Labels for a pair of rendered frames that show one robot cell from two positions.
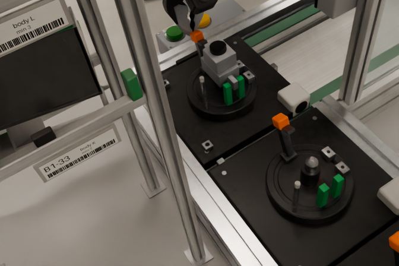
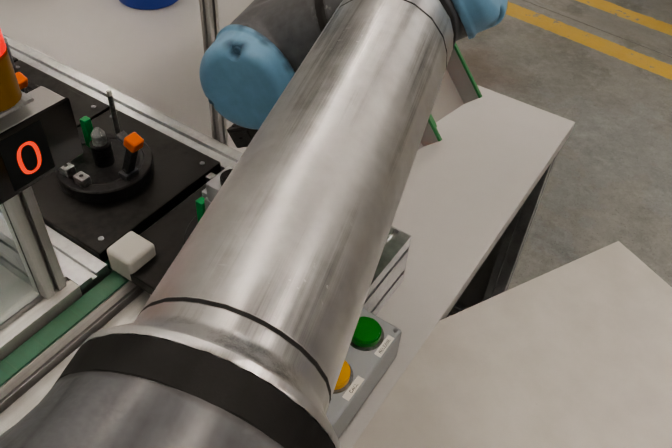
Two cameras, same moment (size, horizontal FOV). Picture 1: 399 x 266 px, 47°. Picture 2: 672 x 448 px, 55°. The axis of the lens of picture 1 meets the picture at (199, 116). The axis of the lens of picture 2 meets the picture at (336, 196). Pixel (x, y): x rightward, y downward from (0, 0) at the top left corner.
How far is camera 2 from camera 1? 1.20 m
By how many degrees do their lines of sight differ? 81
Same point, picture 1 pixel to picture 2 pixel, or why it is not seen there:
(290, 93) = (135, 243)
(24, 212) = (418, 160)
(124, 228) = not seen: hidden behind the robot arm
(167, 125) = not seen: outside the picture
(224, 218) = (192, 142)
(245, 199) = (172, 147)
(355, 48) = (30, 214)
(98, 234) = not seen: hidden behind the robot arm
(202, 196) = (220, 148)
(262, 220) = (151, 137)
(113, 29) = (543, 430)
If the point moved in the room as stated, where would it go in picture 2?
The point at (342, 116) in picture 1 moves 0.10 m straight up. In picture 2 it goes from (62, 258) to (42, 203)
